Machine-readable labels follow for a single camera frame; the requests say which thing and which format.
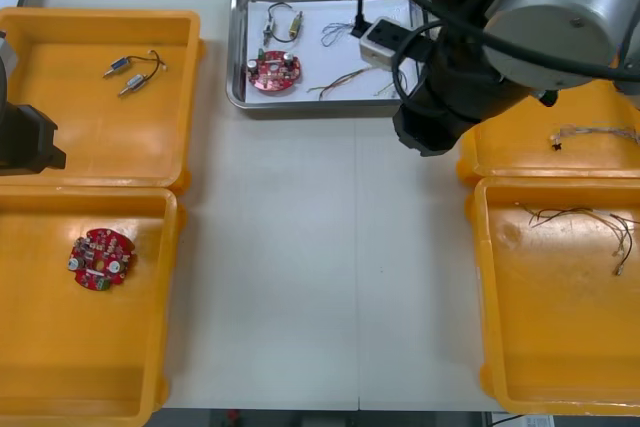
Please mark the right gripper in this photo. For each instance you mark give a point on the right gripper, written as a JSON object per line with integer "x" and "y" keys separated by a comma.
{"x": 440, "y": 112}

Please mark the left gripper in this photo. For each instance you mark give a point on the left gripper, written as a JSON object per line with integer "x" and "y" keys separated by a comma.
{"x": 25, "y": 142}

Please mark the round red circuit board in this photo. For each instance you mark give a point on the round red circuit board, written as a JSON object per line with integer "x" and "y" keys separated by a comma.
{"x": 90, "y": 277}
{"x": 272, "y": 79}

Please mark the steel tray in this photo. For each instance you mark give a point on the steel tray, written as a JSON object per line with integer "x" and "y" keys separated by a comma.
{"x": 237, "y": 47}

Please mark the yellow-orange plastic bin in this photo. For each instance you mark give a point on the yellow-orange plastic bin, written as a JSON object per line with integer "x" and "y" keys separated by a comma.
{"x": 550, "y": 337}
{"x": 100, "y": 137}
{"x": 525, "y": 162}
{"x": 50, "y": 347}

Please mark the white sheet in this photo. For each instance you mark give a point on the white sheet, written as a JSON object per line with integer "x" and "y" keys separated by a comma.
{"x": 312, "y": 54}

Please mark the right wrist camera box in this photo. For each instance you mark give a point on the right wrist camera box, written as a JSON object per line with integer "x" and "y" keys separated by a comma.
{"x": 382, "y": 47}

